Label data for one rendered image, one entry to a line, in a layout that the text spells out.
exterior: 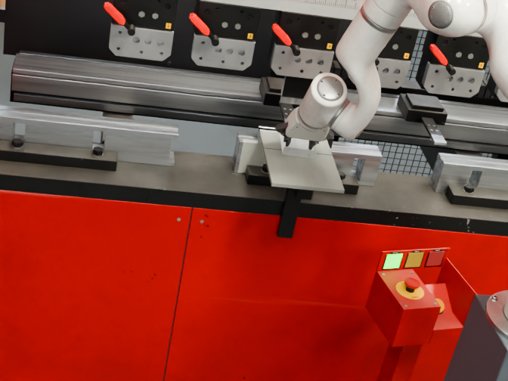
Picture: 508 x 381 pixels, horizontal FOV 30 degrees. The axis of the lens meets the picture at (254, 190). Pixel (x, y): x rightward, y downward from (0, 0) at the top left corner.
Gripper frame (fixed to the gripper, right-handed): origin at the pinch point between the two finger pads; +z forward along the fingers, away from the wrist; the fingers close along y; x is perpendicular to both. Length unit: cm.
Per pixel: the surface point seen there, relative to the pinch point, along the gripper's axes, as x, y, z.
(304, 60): -16.7, 2.4, -11.3
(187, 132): -82, 16, 203
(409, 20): -26.8, -21.5, -20.5
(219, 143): -77, 1, 199
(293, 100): -11.6, 2.0, 1.7
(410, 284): 34.1, -29.8, 0.3
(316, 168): 8.4, -3.9, -3.3
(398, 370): 52, -34, 22
